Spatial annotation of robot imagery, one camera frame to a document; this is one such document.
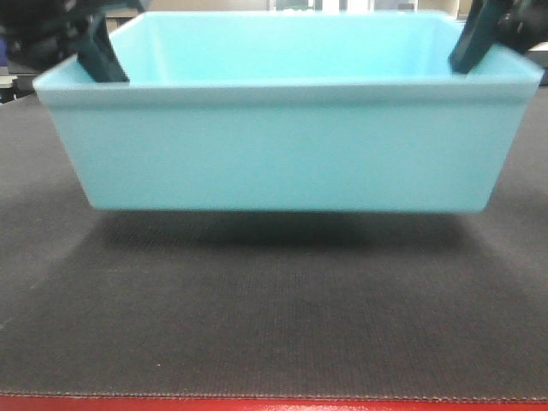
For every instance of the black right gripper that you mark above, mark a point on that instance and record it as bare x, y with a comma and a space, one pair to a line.
517, 25

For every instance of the light blue plastic bin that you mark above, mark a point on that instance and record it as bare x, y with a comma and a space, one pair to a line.
302, 112

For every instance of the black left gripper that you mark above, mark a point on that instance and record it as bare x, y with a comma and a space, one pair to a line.
41, 34

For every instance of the black conveyor belt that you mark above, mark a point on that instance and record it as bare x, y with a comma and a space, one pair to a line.
252, 304

